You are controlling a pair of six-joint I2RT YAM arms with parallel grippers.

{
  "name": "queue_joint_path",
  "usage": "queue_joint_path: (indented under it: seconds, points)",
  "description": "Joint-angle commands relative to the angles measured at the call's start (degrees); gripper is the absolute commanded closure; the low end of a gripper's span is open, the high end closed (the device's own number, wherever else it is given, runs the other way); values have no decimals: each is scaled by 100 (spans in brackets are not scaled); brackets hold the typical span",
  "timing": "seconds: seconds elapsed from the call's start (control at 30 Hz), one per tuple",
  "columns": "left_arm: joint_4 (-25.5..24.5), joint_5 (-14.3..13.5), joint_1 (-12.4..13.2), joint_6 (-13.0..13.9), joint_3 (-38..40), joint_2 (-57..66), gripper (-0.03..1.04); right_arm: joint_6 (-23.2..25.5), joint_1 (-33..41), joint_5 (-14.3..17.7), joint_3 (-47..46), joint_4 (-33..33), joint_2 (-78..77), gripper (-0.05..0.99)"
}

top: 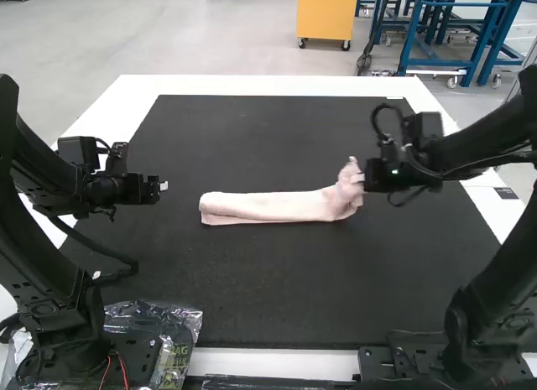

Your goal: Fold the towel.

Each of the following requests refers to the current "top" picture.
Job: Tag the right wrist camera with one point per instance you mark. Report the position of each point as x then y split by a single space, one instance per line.
390 152

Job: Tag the dark base panel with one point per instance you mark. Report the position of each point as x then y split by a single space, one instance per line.
398 360

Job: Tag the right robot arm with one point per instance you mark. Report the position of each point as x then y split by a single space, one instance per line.
503 281

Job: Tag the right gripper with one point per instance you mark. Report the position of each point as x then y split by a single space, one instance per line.
382 176

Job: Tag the silver foil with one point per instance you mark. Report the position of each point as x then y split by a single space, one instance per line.
168 323

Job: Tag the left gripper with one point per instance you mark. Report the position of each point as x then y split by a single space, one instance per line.
142 189

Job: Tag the blue metal frame cart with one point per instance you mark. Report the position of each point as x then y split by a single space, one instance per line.
486 37
384 12

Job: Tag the yellow wheeled cabinet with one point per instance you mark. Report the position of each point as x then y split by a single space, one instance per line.
325 12

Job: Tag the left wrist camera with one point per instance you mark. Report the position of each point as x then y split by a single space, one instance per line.
119 159

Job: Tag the small black card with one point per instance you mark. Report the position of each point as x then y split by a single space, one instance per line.
505 193

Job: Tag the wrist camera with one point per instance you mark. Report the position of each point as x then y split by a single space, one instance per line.
119 159
390 152

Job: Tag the black mat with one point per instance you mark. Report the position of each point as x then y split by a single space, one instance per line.
268 281

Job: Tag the pale towel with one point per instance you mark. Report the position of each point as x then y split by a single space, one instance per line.
272 205

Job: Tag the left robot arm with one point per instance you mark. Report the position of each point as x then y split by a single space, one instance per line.
42 281

